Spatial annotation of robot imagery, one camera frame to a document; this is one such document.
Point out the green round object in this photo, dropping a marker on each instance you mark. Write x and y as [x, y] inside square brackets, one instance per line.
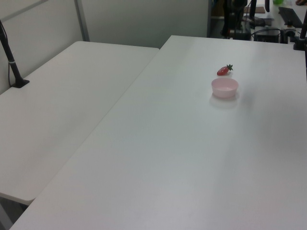
[279, 1]

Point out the black monitor stand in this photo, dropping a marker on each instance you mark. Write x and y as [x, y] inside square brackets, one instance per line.
[253, 9]

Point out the black camera pole with clamp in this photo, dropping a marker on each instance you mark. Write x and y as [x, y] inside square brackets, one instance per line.
[12, 63]
[302, 31]

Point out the grey metal frame post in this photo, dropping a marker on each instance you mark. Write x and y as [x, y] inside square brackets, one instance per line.
[82, 21]

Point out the brown flat board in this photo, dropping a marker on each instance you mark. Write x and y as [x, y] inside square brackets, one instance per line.
[260, 10]

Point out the pink plastic bowl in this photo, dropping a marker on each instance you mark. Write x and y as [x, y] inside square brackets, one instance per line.
[224, 92]

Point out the black upright stand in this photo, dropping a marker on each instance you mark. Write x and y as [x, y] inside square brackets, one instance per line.
[227, 16]

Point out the white side table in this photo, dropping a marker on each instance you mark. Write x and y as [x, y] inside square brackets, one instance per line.
[60, 95]

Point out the black electronics box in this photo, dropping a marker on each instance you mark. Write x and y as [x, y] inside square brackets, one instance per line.
[267, 36]

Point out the black keyboard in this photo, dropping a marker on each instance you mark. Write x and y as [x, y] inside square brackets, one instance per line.
[290, 15]

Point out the red toy strawberry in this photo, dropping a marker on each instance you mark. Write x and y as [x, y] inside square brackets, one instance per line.
[223, 71]

